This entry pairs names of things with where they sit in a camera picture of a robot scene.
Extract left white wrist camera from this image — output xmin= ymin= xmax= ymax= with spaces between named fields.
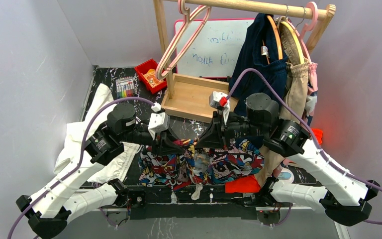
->
xmin=148 ymin=103 xmax=169 ymax=139

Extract red plastic bin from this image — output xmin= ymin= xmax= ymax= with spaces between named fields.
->
xmin=134 ymin=59 xmax=167 ymax=94

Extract pink patterned garment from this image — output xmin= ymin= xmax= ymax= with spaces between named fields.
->
xmin=272 ymin=62 xmax=318 ymax=177

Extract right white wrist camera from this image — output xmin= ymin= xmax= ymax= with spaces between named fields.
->
xmin=209 ymin=91 xmax=230 ymax=125

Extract beige shorts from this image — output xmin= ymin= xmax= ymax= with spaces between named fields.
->
xmin=255 ymin=29 xmax=309 ymax=186

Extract comic print shorts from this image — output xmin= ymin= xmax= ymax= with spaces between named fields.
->
xmin=139 ymin=139 xmax=264 ymax=191

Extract yellow hanger with beige shorts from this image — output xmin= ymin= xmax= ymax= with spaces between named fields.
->
xmin=278 ymin=16 xmax=305 ymax=65

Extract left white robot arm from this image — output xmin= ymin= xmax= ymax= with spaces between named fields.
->
xmin=16 ymin=99 xmax=183 ymax=239

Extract pink plastic hanger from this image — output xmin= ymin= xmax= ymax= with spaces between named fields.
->
xmin=155 ymin=0 xmax=212 ymax=81

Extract pink framed whiteboard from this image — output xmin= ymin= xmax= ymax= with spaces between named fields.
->
xmin=176 ymin=18 xmax=254 ymax=78

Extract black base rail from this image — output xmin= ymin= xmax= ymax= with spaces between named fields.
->
xmin=128 ymin=185 xmax=282 ymax=220

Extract navy blue shorts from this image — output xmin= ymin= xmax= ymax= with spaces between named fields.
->
xmin=234 ymin=12 xmax=289 ymax=149

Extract wooden clothes rack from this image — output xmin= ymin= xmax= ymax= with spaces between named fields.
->
xmin=153 ymin=0 xmax=336 ymax=122

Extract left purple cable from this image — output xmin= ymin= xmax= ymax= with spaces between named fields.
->
xmin=7 ymin=96 xmax=160 ymax=239

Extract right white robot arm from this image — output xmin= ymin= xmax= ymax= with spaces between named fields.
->
xmin=196 ymin=91 xmax=378 ymax=226

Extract orange hanger with navy shorts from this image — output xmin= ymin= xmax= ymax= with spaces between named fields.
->
xmin=262 ymin=14 xmax=284 ymax=63

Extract marker pen pack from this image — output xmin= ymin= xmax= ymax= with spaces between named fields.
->
xmin=115 ymin=77 xmax=137 ymax=99

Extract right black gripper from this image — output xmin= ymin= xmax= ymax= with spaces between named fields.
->
xmin=195 ymin=110 xmax=267 ymax=150

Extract pink hanger far right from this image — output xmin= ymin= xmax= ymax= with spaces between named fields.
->
xmin=289 ymin=1 xmax=318 ymax=64

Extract white cloth garment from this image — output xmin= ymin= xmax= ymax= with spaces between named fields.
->
xmin=53 ymin=83 xmax=144 ymax=184

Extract orange card box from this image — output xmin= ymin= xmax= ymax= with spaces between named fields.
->
xmin=144 ymin=69 xmax=164 ymax=88

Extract beige plastic hanger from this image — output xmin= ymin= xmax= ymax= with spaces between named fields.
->
xmin=156 ymin=0 xmax=211 ymax=79

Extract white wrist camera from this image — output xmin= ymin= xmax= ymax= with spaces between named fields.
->
xmin=209 ymin=91 xmax=230 ymax=125
xmin=148 ymin=103 xmax=169 ymax=139

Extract small red cloth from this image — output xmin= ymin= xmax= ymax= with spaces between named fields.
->
xmin=312 ymin=128 xmax=323 ymax=145

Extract orange shorts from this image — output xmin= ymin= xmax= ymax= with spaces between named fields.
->
xmin=224 ymin=175 xmax=261 ymax=194

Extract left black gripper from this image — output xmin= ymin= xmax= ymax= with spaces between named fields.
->
xmin=120 ymin=122 xmax=187 ymax=156

